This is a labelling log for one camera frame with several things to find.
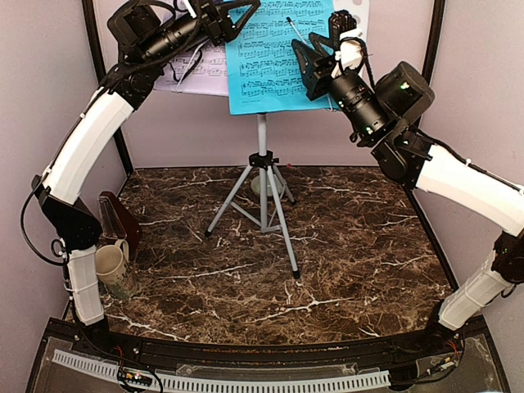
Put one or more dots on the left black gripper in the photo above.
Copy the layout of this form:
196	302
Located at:
218	20

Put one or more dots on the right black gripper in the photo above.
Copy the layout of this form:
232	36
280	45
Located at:
315	76

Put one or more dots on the purple sheet music page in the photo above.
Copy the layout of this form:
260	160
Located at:
199	70

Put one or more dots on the blue sheet music page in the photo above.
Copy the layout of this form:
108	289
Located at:
263	72

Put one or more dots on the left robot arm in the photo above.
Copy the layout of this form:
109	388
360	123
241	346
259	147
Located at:
149	35

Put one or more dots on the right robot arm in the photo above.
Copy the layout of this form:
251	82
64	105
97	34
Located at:
413	159

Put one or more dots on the white perforated music stand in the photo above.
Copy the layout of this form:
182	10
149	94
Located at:
272	187

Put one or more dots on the brown wooden metronome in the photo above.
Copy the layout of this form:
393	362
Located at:
117	222

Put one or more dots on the cream ceramic mug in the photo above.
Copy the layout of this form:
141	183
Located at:
112	268

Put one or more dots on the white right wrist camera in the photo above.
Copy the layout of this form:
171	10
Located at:
349	54

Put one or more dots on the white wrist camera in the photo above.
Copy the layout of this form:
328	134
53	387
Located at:
185	6
349	54

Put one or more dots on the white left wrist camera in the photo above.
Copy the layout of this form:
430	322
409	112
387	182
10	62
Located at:
185	6

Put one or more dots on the grey slotted cable duct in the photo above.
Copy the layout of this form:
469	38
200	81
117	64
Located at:
220	379

